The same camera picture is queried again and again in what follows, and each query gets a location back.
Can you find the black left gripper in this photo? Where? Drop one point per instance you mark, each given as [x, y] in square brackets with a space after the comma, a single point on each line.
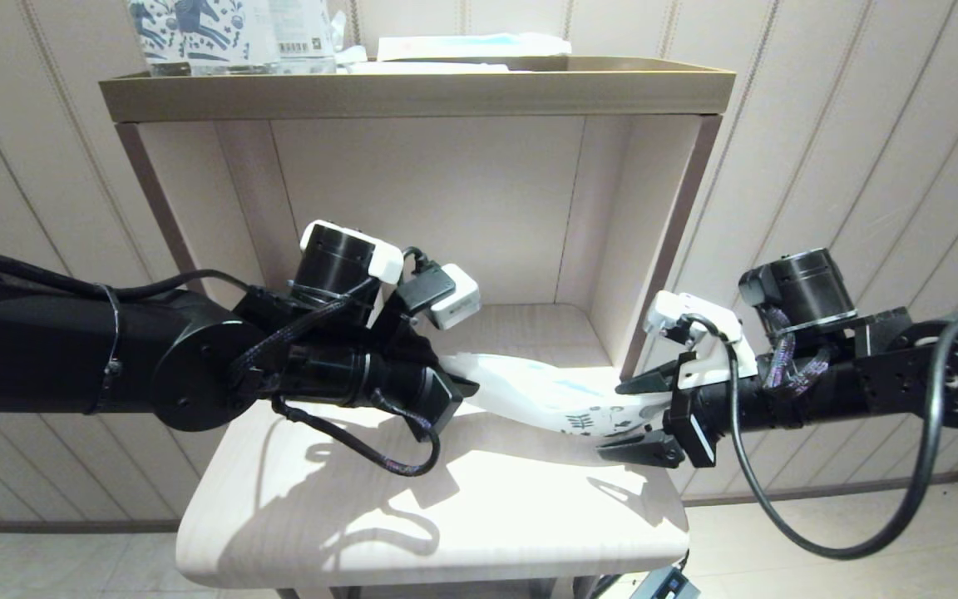
[412, 374]

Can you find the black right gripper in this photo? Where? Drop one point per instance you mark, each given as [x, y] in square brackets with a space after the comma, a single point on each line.
[720, 408]

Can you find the white floral pouch bag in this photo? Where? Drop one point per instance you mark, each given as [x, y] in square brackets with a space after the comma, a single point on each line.
[529, 391]

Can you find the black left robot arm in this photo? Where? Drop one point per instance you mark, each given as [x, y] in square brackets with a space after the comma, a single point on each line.
[71, 349]

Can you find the grey power inverter box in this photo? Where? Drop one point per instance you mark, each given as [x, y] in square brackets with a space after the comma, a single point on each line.
[666, 586]

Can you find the beige wooden shelf cabinet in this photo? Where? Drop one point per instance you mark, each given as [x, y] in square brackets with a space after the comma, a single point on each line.
[446, 208]

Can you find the white blue toothbrush packet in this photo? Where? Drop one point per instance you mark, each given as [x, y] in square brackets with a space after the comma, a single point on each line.
[471, 47]

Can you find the crumpled clear plastic wrapper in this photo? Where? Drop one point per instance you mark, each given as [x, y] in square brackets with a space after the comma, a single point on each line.
[350, 51]

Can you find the clear bottle with barcode label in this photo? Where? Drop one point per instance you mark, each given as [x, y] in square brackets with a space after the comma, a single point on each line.
[304, 29]

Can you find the blue patterned package on top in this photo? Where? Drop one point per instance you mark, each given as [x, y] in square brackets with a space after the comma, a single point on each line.
[229, 33]

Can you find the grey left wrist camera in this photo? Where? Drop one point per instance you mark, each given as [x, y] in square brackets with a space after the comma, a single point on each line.
[446, 295]

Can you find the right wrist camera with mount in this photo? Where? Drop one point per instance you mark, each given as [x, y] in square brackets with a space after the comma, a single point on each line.
[695, 324]

